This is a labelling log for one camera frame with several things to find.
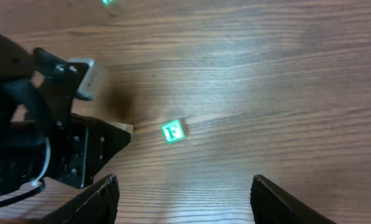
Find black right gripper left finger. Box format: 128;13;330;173
34;174;120;224

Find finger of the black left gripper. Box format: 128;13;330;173
104;123;131;161

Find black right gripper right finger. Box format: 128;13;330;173
250;174;335;224

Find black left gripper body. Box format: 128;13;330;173
48;113;117;189

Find green F wooden block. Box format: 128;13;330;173
161;119;189;144

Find white red patterned wooden block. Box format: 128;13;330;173
110;122;134;134

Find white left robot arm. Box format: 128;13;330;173
0;34;131;196

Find green V wooden block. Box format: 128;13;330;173
101;0;126;15

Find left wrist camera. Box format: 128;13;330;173
69;58;106;101

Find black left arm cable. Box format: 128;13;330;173
0;180;46;211

